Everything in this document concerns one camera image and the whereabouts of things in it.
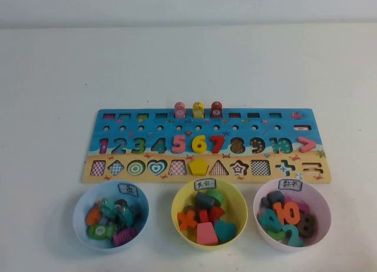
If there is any yellow pentagon piece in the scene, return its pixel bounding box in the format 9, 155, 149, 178
188, 158, 210, 176

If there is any pink number five piece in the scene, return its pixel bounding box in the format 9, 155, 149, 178
171, 135, 187, 154

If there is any yellow number six piece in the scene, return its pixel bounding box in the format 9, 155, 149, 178
191, 135, 208, 154

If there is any pink fish peg piece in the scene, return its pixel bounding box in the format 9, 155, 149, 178
174, 101, 186, 119

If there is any yellow fish peg piece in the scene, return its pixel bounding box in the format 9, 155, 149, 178
192, 101, 204, 119

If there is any colourful wooden puzzle board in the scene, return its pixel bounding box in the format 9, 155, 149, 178
80, 108, 333, 184

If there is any red number seven piece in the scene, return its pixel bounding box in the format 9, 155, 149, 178
209, 135, 226, 154

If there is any paper label on yellow bowl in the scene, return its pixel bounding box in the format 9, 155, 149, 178
193, 179, 217, 191

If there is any dark teal block piece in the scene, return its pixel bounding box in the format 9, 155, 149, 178
194, 191, 217, 210

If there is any green disc piece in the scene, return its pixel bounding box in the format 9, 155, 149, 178
205, 188, 226, 207

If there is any paper label on blue bowl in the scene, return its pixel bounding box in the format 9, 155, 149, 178
117, 183, 140, 194

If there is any yellow plastic bowl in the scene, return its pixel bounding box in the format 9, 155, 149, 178
171, 178, 249, 254

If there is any red block piece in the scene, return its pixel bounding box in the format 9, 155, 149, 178
197, 208, 210, 224
209, 206, 226, 223

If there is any orange cross piece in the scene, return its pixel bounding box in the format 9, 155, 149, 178
177, 210, 199, 230

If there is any pink trapezoid piece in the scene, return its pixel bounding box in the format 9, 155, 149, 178
196, 221, 219, 246

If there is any grey number piece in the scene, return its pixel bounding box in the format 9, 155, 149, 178
259, 197, 272, 215

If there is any teal fish piece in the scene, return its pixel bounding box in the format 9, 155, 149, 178
98, 197, 117, 220
114, 205, 135, 225

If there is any teal heart piece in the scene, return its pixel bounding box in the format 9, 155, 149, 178
213, 220, 238, 244

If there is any dark blue number piece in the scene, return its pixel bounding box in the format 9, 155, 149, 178
266, 191, 285, 210

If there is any paper label on pink bowl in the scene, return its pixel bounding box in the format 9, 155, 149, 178
278, 179, 304, 193

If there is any pink greater-than sign piece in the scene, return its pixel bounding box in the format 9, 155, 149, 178
297, 136, 316, 152

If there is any purple fish piece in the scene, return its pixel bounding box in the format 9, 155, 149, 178
112, 227, 138, 247

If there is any orange number ten piece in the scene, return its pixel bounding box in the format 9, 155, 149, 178
272, 200, 300, 225

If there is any teal number four piece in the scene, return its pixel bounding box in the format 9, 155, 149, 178
258, 208, 285, 234

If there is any orange fish piece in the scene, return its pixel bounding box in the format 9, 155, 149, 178
85, 206, 103, 225

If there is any green fish piece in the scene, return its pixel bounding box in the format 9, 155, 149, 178
87, 224, 114, 240

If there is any magenta number piece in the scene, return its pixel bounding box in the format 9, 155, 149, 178
284, 196, 309, 214

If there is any light blue plastic bowl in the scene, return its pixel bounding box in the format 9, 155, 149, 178
72, 180, 150, 249

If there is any teal number two piece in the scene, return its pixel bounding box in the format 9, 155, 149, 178
278, 224, 305, 248

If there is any pale pink plastic bowl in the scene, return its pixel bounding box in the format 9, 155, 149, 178
253, 177, 332, 253

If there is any brown number eight piece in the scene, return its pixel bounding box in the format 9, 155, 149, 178
296, 213, 316, 238

